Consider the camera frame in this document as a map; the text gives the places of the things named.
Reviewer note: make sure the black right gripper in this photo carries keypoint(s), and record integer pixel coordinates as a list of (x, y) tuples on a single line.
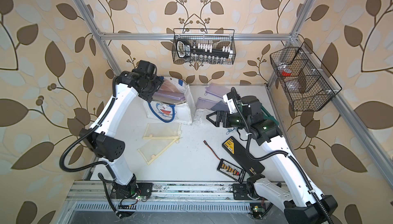
[(227, 114)]

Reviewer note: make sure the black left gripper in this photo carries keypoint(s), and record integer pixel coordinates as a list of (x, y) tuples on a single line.
[(158, 81)]

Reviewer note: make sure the blue-grey mesh pouch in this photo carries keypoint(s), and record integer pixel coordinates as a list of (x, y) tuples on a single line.
[(220, 106)]

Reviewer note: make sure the pink mesh pouch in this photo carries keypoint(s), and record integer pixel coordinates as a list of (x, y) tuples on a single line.
[(171, 86)]

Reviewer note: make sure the yellow mesh pouch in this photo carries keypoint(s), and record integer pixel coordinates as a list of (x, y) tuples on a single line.
[(162, 131), (153, 148)]

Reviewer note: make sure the purple mesh pouch pile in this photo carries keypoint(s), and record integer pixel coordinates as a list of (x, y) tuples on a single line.
[(169, 97)]

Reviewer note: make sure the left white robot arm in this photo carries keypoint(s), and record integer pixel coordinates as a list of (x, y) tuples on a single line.
[(100, 139)]

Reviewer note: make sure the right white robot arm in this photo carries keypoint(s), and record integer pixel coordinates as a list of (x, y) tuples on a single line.
[(303, 202)]

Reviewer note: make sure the purple mesh pouch near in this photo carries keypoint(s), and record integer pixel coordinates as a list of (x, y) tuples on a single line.
[(205, 104)]

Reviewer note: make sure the purple mesh pouch far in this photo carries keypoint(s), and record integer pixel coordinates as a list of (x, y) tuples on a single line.
[(217, 90)]

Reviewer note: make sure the white Doraemon canvas bag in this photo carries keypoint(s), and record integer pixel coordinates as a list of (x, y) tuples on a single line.
[(176, 113)]

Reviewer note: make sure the green plastic tool case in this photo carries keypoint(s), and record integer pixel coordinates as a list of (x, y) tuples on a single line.
[(268, 116)]

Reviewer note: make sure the black charger board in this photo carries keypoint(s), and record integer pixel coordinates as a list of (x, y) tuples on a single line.
[(228, 169)]

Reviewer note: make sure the black box yellow label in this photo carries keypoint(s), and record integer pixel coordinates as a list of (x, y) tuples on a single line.
[(238, 152)]

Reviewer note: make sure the black wire basket back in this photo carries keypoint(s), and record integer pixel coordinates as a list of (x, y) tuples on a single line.
[(203, 46)]

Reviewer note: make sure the black wire basket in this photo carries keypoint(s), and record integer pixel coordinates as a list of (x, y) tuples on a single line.
[(306, 81), (203, 46)]

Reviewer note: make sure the black wire basket right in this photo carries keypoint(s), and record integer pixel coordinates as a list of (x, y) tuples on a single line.
[(306, 81)]

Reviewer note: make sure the aluminium frame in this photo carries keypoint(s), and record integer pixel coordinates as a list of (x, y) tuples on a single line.
[(329, 65)]

